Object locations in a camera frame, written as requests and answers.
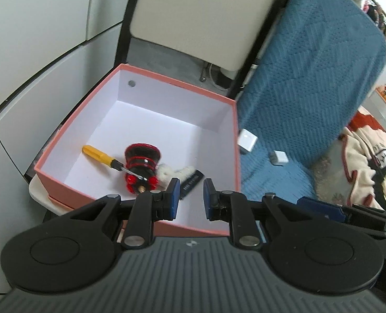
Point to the red black toy device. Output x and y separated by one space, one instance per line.
141 159

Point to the small white charger plug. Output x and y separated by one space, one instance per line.
278 158

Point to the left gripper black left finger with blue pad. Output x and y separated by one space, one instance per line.
135 218

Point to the blue quilted sofa cover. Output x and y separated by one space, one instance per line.
319 66

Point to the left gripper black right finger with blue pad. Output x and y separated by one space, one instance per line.
251 223

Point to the white cabinet with items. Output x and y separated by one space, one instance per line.
376 104

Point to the yellow handled screwdriver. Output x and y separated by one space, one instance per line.
105 159

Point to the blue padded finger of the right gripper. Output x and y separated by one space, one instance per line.
365 218

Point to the black flat label card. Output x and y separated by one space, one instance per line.
190 183

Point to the large white charger plug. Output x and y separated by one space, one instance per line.
246 141

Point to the beige chair with black frame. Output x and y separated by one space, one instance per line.
225 33

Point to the pink cardboard box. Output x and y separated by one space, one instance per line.
189 125

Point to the red cream patterned blanket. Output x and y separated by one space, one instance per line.
353 168

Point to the white fluffy brush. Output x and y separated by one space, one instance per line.
165 173

